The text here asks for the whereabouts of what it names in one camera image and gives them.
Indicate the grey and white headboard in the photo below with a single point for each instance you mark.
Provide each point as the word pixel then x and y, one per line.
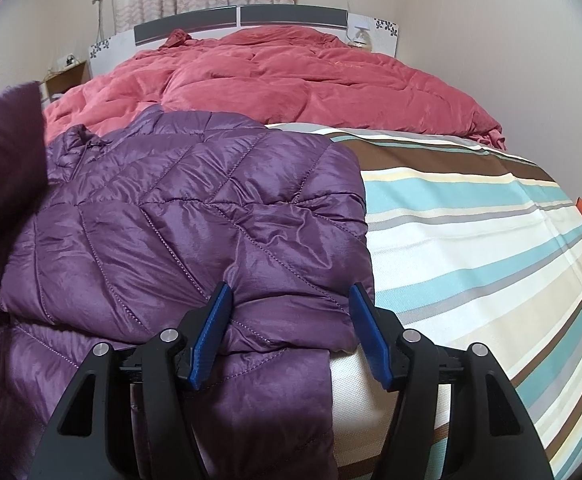
pixel 281 14

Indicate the striped bed sheet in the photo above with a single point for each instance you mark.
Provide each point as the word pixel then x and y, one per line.
pixel 471 260

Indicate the white bedside lamp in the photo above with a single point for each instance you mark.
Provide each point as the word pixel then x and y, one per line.
pixel 359 32

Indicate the purple quilted down jacket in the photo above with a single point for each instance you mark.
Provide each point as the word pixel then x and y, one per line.
pixel 171 210

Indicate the red comforter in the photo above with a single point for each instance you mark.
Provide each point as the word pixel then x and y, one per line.
pixel 296 85

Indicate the white power strip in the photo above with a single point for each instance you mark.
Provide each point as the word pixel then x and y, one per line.
pixel 68 61

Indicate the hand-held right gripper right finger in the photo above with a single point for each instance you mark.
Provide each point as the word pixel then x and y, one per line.
pixel 371 340

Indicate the wooden nightstand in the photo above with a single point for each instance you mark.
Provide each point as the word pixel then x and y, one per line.
pixel 71 77

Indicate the purple fuzzy cloth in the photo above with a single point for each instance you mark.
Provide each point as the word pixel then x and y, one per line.
pixel 6 160

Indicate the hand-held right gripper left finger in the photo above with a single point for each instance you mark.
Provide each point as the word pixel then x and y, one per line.
pixel 213 335

